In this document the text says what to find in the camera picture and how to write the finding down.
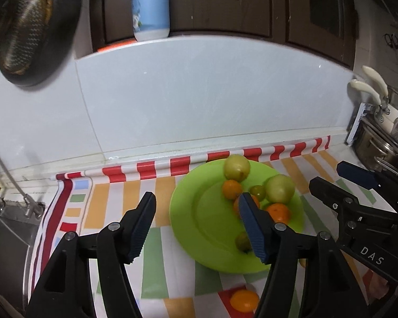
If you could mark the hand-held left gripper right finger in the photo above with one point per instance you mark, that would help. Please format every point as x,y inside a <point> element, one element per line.
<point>253,232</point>

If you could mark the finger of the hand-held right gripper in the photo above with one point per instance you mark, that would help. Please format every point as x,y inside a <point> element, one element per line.
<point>355,174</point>
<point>328,198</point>

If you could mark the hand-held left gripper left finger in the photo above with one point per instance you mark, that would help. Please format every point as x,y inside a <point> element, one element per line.
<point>141,228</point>

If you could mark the brown kiwi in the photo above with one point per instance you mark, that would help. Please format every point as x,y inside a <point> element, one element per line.
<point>242,241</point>
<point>302,262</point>

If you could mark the small orange mandarin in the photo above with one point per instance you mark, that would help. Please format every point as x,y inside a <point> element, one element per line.
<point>278,213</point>
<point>235,207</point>
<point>232,189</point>

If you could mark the green tomato with stem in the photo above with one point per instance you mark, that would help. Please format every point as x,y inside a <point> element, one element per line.
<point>258,191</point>

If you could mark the green guava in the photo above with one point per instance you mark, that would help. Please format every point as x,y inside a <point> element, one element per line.
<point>279,188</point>

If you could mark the green plate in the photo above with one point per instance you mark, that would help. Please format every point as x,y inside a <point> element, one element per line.
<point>202,225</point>

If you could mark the yellow-green pear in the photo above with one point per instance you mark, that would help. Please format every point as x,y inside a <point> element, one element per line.
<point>237,168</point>

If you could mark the large orange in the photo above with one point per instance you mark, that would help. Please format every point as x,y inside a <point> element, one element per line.
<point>243,300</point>

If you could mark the person's right hand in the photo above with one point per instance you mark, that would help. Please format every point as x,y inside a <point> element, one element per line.
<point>378,286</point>

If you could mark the steel pot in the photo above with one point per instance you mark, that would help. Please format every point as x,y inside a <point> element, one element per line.
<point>368,145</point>

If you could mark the colourful striped tablecloth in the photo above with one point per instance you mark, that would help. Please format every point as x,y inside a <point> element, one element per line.
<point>159,271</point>

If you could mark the steel pots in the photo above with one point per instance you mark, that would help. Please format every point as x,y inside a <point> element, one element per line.
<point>356,122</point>

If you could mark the chrome gooseneck faucet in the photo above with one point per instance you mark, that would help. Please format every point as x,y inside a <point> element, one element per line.
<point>33,208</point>

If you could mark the steel kitchen sink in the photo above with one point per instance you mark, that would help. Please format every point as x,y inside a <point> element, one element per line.
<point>10,248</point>

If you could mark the black scissors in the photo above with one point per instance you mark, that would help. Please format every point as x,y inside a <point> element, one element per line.
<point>391,40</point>

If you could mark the orange cloth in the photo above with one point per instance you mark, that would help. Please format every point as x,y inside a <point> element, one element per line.
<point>116,45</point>

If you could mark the black honeycomb frying pan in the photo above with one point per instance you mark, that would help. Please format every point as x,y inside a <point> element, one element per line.
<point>56,39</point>

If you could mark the white blue pump bottle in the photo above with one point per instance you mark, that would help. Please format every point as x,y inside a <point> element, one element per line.
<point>151,6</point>

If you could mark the dark wooden window frame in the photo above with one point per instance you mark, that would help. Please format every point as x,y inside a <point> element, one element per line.
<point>278,6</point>

